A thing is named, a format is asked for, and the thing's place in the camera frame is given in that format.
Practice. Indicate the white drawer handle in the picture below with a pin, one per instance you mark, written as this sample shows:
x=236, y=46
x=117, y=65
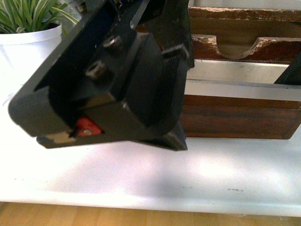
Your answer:
x=243, y=90

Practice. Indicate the green potted plant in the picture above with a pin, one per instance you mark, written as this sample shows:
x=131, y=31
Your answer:
x=25, y=16

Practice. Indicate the wooden drawer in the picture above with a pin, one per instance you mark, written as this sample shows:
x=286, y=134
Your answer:
x=228, y=117

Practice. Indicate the white plant pot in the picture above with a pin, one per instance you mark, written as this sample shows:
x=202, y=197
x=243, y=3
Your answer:
x=22, y=53

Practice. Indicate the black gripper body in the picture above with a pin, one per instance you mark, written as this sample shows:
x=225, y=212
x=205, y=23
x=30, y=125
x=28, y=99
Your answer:
x=107, y=81

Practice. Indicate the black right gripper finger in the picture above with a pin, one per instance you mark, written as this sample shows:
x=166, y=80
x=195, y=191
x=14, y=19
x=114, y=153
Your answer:
x=292, y=74

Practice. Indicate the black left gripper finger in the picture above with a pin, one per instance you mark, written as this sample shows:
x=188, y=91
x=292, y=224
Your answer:
x=169, y=22

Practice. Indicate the dark wooden drawer cabinet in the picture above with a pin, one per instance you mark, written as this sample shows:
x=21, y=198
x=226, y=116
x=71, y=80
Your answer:
x=245, y=34

